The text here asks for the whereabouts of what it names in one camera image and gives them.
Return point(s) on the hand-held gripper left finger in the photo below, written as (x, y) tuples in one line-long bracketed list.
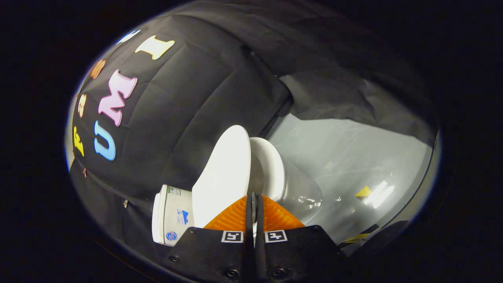
[(208, 251)]

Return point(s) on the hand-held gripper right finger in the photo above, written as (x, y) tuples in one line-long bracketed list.
[(298, 251)]

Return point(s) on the white toilet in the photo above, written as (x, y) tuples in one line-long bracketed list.
[(173, 212)]

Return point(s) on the white toilet seat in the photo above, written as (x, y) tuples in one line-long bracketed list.
[(271, 165)]

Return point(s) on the yellow black striped floor tape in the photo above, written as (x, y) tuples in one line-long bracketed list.
[(355, 237)]

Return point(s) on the yellow floor tape piece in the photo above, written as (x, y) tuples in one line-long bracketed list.
[(362, 192)]

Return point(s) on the black backdrop cloth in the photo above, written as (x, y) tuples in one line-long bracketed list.
[(188, 102)]

